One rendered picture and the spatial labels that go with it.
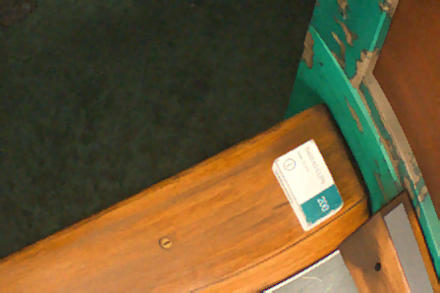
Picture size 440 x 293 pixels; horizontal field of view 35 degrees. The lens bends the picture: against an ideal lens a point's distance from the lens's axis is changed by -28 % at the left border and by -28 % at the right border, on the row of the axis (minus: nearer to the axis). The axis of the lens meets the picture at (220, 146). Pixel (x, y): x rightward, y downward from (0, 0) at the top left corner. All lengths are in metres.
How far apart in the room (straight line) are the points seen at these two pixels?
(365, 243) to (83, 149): 0.95
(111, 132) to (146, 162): 0.08
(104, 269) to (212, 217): 0.11
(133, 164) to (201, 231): 0.82
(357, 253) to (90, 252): 0.22
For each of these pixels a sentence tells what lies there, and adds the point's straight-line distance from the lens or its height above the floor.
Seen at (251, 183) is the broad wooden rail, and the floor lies 0.76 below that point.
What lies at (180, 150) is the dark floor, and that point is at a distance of 1.50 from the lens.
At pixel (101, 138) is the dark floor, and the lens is 1.51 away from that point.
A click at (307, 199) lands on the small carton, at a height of 0.79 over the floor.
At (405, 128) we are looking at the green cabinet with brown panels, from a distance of 0.60.
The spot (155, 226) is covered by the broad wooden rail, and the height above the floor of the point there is 0.76.
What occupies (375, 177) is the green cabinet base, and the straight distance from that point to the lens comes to 0.68.
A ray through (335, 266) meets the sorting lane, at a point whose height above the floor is 0.74.
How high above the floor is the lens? 1.42
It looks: 71 degrees down
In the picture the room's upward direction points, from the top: 10 degrees clockwise
